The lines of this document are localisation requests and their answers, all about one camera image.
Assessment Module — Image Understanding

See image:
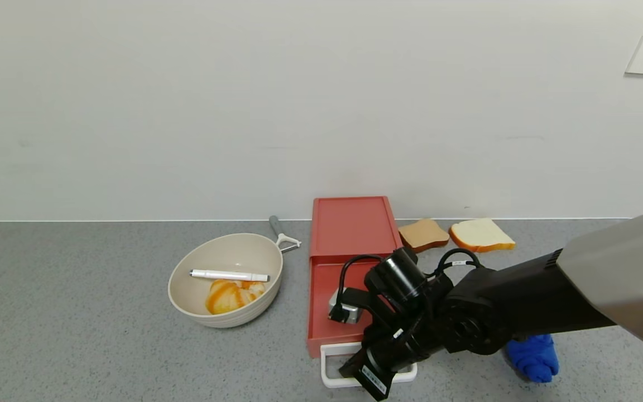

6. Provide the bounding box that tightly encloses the red drawer with white handle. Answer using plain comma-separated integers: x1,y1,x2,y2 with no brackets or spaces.
307,254,418,389

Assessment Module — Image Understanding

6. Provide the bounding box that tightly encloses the brown toast slice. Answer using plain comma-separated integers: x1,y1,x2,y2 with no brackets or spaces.
399,218,450,253

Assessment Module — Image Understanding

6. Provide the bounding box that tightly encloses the beige ribbed bowl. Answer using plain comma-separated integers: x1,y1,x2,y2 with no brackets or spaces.
167,233,284,328

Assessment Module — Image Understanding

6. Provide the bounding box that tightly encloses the white marker pen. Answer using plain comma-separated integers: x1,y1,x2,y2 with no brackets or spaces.
189,269,271,283

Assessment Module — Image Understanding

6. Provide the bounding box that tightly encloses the orange striped croissant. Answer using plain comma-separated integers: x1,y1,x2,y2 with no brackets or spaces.
205,279,266,315

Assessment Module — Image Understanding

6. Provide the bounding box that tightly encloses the white bread slice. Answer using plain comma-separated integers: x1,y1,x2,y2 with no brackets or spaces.
449,218,516,253

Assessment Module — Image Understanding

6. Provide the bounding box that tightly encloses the blue cloth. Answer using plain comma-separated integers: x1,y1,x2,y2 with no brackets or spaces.
505,334,560,383

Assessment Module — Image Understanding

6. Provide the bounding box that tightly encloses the grey handled peeler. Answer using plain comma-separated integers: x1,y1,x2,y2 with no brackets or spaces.
269,216,302,253

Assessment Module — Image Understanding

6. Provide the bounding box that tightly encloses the black camera cable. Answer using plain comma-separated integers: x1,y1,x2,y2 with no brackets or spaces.
337,254,385,305

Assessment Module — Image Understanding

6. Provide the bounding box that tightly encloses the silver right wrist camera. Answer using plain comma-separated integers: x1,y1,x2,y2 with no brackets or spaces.
328,288,362,324

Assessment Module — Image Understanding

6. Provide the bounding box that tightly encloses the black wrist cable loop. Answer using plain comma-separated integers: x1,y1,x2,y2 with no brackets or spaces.
433,248,482,280

